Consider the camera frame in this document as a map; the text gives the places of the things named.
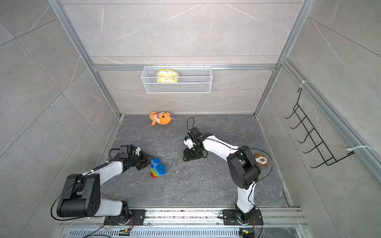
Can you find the aluminium mounting rail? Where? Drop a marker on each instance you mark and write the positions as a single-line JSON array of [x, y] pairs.
[[216, 217]]

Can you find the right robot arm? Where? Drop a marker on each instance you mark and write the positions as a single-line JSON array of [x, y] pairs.
[[243, 165]]

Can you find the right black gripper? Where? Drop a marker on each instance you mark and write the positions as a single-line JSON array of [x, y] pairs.
[[187, 153]]

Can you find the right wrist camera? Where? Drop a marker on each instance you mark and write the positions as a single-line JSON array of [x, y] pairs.
[[188, 142]]

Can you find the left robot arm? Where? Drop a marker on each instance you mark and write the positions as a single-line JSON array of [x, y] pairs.
[[81, 195]]

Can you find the blue small lego brick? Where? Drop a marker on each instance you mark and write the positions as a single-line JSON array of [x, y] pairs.
[[155, 161]]

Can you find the blue lego brick front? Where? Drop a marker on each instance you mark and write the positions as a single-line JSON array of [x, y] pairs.
[[159, 167]]

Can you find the green lego brick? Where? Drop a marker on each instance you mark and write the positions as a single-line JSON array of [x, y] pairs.
[[153, 172]]

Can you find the brown white plush toy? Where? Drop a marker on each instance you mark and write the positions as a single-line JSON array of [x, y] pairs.
[[261, 160]]

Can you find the light blue lego brick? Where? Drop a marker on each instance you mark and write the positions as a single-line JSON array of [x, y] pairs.
[[160, 172]]

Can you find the white wire mesh basket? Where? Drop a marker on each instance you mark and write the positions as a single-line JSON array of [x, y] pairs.
[[180, 79]]

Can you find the black wire hook rack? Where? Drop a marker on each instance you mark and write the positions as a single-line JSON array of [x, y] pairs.
[[312, 135]]

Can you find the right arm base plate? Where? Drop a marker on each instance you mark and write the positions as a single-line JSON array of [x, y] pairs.
[[236, 217]]

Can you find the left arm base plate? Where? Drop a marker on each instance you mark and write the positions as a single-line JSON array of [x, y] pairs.
[[133, 217]]

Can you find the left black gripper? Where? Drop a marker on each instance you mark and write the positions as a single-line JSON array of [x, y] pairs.
[[145, 158]]

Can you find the orange plush fish toy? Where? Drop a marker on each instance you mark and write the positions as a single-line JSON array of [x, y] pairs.
[[161, 118]]

